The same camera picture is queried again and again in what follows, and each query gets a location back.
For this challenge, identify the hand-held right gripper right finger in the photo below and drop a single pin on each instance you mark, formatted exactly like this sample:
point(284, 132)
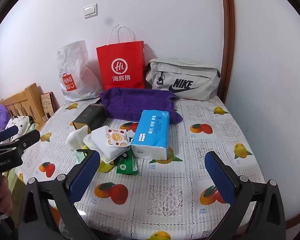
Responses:
point(220, 177)

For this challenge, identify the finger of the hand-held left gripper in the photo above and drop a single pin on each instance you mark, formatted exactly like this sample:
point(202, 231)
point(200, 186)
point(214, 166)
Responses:
point(21, 142)
point(8, 132)

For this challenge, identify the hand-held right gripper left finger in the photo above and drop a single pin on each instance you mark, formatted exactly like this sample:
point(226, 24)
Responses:
point(85, 177)

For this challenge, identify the yellow pouch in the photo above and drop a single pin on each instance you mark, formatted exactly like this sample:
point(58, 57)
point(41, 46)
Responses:
point(103, 166)

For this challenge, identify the white tissue pack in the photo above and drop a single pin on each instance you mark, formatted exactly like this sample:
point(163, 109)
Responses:
point(100, 140)

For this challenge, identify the blue tissue pack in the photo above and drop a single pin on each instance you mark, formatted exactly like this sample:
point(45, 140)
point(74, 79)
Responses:
point(151, 130)

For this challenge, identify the person's left hand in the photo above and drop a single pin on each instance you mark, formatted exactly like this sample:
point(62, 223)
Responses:
point(6, 195)

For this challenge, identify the white patterned pillow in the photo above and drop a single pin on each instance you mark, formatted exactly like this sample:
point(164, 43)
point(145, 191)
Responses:
point(17, 123)

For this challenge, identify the purple plush toy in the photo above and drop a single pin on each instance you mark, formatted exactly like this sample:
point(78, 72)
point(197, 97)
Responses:
point(1, 116)

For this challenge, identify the pale green cloth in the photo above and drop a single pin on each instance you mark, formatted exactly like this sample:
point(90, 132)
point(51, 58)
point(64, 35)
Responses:
point(33, 127)

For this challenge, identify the wooden headboard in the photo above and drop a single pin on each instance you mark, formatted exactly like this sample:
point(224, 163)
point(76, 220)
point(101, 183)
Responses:
point(27, 97)

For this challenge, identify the brown patterned box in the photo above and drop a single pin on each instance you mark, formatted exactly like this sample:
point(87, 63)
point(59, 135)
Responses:
point(48, 103)

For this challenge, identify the fruit print tablecloth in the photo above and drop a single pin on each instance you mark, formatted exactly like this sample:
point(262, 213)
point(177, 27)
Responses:
point(165, 180)

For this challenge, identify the dark green box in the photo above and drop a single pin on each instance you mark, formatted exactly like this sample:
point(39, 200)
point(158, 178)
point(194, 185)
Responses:
point(88, 116)

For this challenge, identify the purple towel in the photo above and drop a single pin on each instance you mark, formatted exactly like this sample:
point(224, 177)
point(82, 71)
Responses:
point(130, 102)

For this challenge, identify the white plastic shopping bag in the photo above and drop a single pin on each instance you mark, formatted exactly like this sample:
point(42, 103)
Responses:
point(75, 67)

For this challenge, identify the grey waist bag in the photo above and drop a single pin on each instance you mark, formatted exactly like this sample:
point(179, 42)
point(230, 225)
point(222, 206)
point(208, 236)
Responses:
point(190, 72)

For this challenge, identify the red paper shopping bag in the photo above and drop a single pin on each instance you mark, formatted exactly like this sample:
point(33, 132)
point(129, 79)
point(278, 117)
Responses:
point(120, 55)

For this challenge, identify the white wall light switch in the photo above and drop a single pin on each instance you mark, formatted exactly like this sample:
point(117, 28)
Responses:
point(90, 10)

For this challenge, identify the brown wooden door frame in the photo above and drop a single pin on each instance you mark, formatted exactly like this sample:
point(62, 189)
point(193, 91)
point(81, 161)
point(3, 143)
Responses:
point(227, 30)

